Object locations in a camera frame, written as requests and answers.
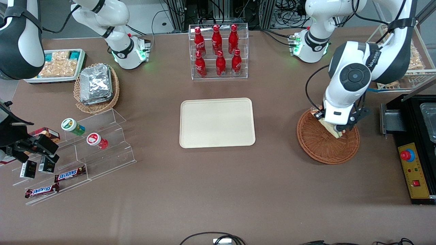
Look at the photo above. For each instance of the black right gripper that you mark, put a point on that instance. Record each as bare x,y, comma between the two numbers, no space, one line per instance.
11,133

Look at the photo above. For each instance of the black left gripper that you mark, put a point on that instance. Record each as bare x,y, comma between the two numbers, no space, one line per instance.
322,115

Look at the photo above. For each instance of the triangular sandwich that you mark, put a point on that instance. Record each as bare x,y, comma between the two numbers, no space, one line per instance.
330,131

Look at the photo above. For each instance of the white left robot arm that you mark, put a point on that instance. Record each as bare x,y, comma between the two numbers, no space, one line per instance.
354,75

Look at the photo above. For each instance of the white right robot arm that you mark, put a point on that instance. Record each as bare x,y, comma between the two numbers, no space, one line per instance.
20,41

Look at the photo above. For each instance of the round brown wicker basket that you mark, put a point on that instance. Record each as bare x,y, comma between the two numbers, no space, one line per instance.
320,149

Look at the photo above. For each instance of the light oval wicker basket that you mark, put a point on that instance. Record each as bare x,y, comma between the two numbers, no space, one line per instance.
98,108

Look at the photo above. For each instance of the white snack tray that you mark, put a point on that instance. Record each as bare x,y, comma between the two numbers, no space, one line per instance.
51,80

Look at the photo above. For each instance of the beige rectangular tray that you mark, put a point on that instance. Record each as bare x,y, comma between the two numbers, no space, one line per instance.
211,126

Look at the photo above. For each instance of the small black box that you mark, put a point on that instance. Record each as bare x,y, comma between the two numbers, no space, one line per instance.
46,166
28,169

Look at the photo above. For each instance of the brown red carton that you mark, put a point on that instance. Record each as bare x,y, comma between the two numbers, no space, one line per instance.
47,132

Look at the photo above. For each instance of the brown Snickers bar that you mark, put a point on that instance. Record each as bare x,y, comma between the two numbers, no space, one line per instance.
69,174
42,190

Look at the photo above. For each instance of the green lidded snack cup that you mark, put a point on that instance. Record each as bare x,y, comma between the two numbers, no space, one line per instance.
69,125

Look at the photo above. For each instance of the red lidded snack cup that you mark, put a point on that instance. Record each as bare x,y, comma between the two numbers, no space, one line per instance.
93,139

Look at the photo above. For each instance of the clear acrylic stepped display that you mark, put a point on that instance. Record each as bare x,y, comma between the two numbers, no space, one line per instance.
112,156

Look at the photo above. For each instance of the silver foil pack stack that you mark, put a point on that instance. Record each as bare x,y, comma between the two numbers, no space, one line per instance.
95,83

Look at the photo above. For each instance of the clear bags of crackers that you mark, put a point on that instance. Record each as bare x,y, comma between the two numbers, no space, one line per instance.
59,66

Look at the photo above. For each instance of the red emergency stop button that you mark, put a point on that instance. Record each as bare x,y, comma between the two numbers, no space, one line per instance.
407,155

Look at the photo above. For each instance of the red cola bottle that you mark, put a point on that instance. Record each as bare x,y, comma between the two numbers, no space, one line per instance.
220,65
236,63
216,41
199,42
200,66
233,41

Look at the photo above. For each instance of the teal snack packet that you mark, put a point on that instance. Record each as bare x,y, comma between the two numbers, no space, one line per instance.
48,56
75,54

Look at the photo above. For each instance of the black machine with yellow panel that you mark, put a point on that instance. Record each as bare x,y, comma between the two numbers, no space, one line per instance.
414,170

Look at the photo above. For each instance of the steel pan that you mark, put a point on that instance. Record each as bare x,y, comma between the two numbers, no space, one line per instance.
429,119

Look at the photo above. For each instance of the clear bag of pastry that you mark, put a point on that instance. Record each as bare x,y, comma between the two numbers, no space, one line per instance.
415,59

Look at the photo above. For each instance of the clear acrylic bottle rack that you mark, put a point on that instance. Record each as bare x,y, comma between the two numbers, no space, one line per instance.
210,73

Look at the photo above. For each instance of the small grey device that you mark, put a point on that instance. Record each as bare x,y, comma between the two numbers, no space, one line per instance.
222,241

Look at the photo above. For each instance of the grey metal bracket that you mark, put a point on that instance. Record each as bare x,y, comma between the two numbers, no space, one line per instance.
391,122

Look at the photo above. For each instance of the aluminium frame rack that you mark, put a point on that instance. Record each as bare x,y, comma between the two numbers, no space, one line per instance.
221,12

